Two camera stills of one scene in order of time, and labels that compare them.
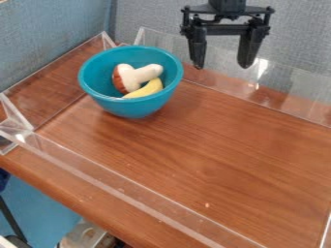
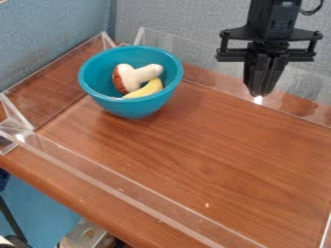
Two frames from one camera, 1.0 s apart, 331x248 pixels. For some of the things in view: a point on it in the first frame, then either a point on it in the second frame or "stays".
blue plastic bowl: [96, 79] stays
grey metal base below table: [84, 235] stays
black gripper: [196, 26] → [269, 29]
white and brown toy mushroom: [128, 77] stays
